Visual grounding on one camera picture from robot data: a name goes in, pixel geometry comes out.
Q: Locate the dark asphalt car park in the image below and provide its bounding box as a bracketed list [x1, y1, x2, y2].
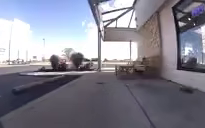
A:
[0, 64, 82, 128]

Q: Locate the sign on post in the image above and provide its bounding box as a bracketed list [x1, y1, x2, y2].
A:
[0, 47, 7, 63]

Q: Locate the tall light pole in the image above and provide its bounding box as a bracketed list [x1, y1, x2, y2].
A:
[7, 21, 15, 65]

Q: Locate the grey concrete pavement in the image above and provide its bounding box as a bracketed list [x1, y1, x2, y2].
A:
[0, 71, 205, 128]

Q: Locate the round bush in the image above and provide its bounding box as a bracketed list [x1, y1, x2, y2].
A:
[49, 54, 62, 72]
[69, 51, 85, 70]

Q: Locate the tree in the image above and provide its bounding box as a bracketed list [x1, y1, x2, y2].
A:
[61, 47, 76, 62]

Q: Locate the bench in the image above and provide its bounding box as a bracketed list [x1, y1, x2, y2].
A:
[114, 57, 150, 77]

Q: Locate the concrete kerbed island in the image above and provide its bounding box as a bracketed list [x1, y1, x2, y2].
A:
[19, 69, 98, 77]

